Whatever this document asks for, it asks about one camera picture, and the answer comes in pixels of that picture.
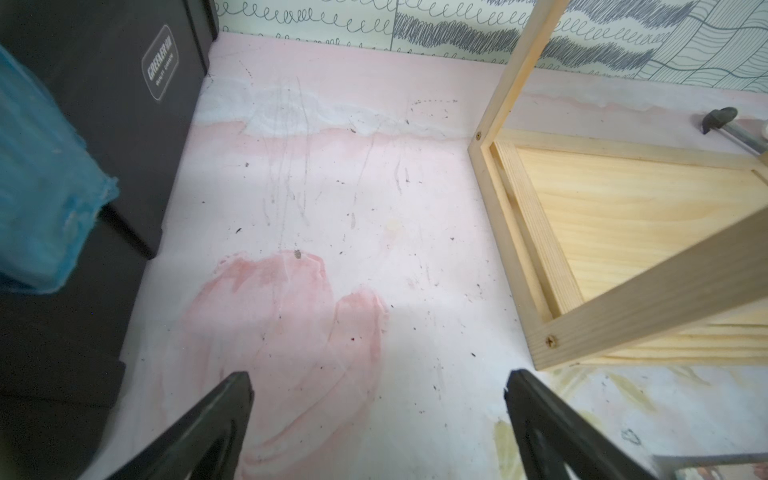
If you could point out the black plastic toolbox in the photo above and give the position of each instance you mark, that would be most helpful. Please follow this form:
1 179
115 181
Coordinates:
97 100

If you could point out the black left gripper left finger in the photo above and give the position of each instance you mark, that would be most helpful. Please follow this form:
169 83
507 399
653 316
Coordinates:
205 443

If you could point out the black handled hammer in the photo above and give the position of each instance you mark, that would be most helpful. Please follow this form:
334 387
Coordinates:
724 119

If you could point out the light wooden shelf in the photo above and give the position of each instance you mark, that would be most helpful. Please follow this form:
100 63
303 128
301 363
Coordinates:
617 252

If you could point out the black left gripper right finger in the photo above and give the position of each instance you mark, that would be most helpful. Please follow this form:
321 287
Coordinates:
553 440

